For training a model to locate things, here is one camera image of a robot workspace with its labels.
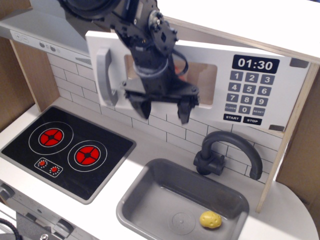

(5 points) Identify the black cable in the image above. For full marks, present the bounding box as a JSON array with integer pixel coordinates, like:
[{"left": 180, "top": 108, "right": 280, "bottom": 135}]
[{"left": 0, "top": 217, "right": 26, "bottom": 240}]

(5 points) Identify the yellow toy potato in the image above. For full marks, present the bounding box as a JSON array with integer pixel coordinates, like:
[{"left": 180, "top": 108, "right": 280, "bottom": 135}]
[{"left": 199, "top": 211, "right": 222, "bottom": 229}]

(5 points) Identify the white toy microwave door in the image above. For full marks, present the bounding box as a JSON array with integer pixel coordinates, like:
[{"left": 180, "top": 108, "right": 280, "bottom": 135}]
[{"left": 85, "top": 31, "right": 310, "bottom": 132}]

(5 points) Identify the grey microwave door handle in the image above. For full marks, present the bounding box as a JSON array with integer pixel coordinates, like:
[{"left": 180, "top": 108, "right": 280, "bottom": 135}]
[{"left": 96, "top": 47, "right": 118, "bottom": 107}]

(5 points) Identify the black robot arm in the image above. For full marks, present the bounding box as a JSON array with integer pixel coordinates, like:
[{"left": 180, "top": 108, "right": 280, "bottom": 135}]
[{"left": 59, "top": 0, "right": 199, "bottom": 124}]

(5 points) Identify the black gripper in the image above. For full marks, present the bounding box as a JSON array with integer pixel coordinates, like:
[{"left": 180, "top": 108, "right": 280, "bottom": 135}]
[{"left": 121, "top": 59, "right": 200, "bottom": 124}]

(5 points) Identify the wooden kitchen cabinet frame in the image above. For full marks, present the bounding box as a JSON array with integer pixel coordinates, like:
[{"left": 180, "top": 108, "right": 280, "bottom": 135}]
[{"left": 159, "top": 0, "right": 320, "bottom": 212}]

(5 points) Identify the grey toy sink basin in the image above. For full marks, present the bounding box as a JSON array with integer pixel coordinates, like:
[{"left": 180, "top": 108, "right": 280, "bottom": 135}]
[{"left": 116, "top": 158, "right": 250, "bottom": 240}]

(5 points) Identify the black toy stovetop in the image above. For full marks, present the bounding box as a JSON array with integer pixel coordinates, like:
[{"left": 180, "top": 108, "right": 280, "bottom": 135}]
[{"left": 0, "top": 106, "right": 136, "bottom": 205}]

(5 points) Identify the dark grey toy faucet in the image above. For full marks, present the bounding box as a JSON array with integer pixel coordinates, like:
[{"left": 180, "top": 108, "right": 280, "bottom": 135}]
[{"left": 193, "top": 131, "right": 263, "bottom": 180}]

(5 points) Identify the grey range hood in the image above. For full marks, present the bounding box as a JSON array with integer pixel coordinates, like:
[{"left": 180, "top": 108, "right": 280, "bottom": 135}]
[{"left": 0, "top": 0, "right": 100, "bottom": 68}]

